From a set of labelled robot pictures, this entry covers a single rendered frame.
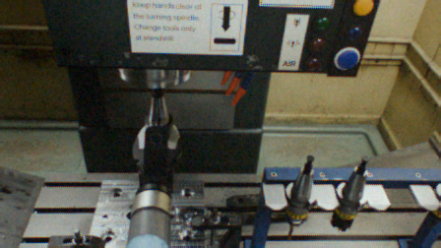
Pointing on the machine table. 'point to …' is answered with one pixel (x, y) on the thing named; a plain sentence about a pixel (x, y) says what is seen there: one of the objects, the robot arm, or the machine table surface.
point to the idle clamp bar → (242, 204)
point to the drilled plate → (132, 207)
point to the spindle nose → (161, 79)
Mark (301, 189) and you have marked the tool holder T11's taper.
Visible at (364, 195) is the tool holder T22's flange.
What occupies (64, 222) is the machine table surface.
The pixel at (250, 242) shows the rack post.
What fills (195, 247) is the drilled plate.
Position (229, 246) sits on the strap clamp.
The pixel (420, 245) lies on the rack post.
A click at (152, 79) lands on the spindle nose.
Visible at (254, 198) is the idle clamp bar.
